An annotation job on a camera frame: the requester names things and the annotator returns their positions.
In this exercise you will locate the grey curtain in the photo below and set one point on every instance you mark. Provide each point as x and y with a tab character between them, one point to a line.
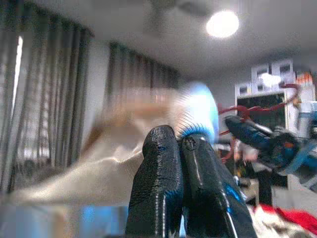
141	72
49	99

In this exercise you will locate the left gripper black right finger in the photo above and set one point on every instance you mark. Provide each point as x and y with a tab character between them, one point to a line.
208	193

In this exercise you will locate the red shirt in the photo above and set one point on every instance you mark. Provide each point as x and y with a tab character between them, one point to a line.
297	217

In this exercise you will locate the red plastic hanger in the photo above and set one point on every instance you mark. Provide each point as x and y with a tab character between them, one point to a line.
252	109

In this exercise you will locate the cream white garment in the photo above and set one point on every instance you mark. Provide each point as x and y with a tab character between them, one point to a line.
99	173

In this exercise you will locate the cream jacket dark stitching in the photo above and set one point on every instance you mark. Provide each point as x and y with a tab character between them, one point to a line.
270	226

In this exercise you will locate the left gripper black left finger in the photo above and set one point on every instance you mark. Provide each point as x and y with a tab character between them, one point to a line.
158	186

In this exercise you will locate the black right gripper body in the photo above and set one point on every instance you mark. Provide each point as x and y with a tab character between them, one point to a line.
282	148

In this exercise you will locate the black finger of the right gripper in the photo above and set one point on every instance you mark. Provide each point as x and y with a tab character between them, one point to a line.
247	134
265	129

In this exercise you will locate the white shelf cabinet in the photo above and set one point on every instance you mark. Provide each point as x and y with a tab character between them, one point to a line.
262	81

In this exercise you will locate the round ceiling lamp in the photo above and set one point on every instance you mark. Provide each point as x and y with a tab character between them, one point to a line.
222	24

